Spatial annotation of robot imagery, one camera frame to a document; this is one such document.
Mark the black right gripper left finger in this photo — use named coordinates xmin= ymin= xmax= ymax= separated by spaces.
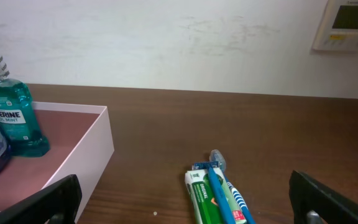
xmin=0 ymin=174 xmax=82 ymax=224

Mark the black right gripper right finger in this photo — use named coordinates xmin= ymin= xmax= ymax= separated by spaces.
xmin=289 ymin=170 xmax=358 ymax=224

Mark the blue white toothbrush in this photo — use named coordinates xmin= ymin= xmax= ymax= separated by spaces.
xmin=209 ymin=149 xmax=255 ymax=224

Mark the green Dettol soap bar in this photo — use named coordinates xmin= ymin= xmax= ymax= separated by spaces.
xmin=185 ymin=168 xmax=248 ymax=224

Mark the teal mouthwash bottle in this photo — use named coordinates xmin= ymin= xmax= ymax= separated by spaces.
xmin=0 ymin=54 xmax=50 ymax=157

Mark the white cardboard box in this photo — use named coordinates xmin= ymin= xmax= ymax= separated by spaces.
xmin=0 ymin=102 xmax=114 ymax=215

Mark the white wall control panel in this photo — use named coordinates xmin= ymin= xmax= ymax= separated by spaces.
xmin=312 ymin=0 xmax=358 ymax=52

